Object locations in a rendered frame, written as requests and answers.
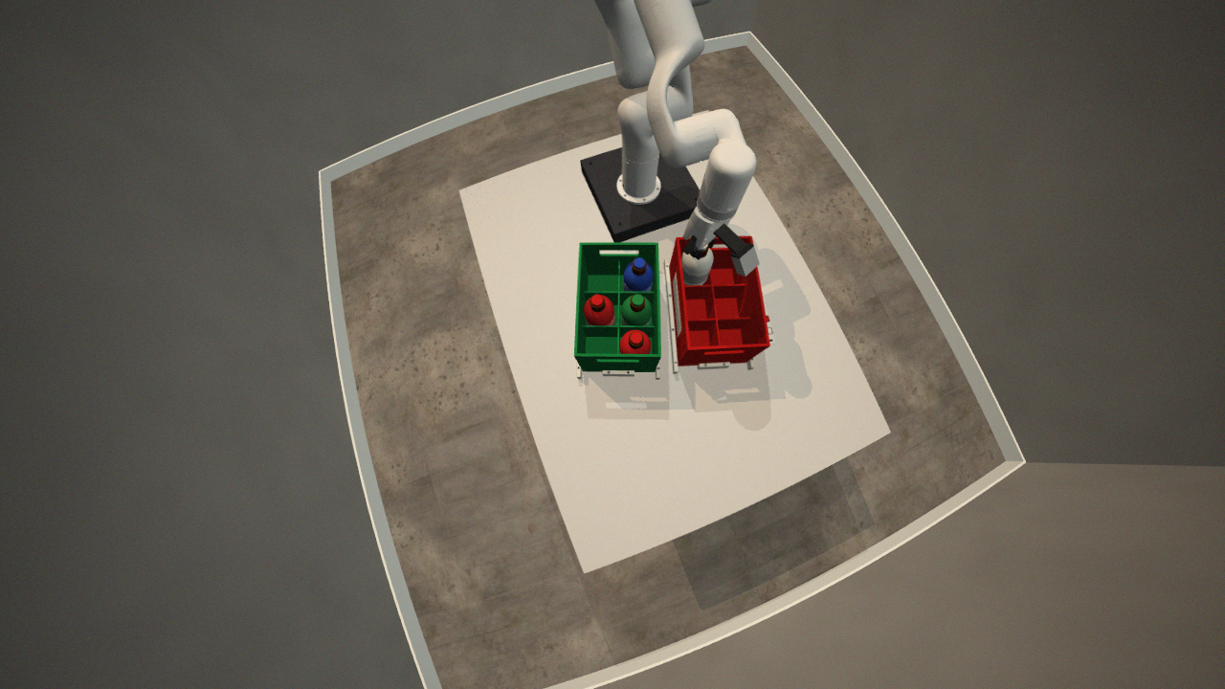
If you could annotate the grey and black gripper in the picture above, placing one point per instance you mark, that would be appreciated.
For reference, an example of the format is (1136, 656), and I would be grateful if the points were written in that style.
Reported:
(700, 228)

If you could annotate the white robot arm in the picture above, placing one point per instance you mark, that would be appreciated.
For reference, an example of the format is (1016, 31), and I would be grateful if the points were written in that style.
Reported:
(653, 126)

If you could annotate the blue bottle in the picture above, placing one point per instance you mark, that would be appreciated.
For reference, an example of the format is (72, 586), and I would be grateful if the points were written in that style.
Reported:
(636, 277)

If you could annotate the red crate with dividers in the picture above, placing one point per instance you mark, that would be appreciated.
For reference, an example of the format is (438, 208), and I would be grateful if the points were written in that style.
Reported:
(740, 318)

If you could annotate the white paper strip with printed marks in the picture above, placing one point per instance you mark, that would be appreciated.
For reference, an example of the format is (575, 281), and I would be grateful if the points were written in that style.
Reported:
(770, 334)

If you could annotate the white bottle with grey label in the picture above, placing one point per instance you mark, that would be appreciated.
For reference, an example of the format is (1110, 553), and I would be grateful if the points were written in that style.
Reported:
(695, 272)

